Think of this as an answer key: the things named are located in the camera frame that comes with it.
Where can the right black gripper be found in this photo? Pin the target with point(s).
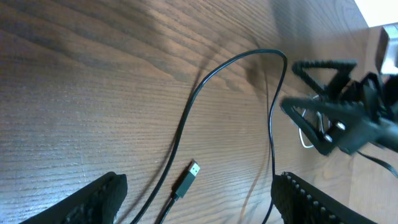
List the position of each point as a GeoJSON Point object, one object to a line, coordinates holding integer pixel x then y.
{"type": "Point", "coordinates": [364, 111]}

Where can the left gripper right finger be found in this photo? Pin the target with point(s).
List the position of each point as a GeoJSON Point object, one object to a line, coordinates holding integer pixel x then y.
{"type": "Point", "coordinates": [300, 202]}

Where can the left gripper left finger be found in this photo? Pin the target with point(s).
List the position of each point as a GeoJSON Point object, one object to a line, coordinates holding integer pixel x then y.
{"type": "Point", "coordinates": [98, 202]}

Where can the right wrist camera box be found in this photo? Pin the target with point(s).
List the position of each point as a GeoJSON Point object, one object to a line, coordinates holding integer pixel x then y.
{"type": "Point", "coordinates": [386, 53]}

